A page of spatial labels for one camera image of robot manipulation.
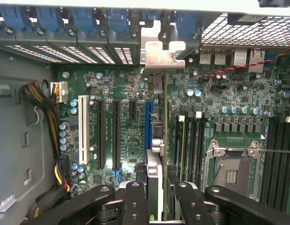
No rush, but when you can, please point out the CPU socket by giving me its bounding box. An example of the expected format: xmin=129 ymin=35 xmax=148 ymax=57
xmin=203 ymin=139 xmax=261 ymax=200

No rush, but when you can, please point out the long black expansion slot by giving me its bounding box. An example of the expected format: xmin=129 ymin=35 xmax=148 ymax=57
xmin=97 ymin=99 xmax=105 ymax=170
xmin=112 ymin=100 xmax=121 ymax=170

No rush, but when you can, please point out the blue expansion slot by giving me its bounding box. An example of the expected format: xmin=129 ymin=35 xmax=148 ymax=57
xmin=145 ymin=100 xmax=153 ymax=150

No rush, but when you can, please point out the white PCI expansion slot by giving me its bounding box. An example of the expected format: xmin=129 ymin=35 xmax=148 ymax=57
xmin=78 ymin=95 xmax=90 ymax=165

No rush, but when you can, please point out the green motherboard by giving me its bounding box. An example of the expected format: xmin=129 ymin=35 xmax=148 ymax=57
xmin=56 ymin=46 xmax=290 ymax=211

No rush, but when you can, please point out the black open PC case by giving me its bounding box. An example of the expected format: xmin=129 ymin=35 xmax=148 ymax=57
xmin=0 ymin=0 xmax=290 ymax=225

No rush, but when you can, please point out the braided black yellow power cable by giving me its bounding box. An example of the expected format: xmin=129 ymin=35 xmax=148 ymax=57
xmin=20 ymin=81 xmax=71 ymax=221

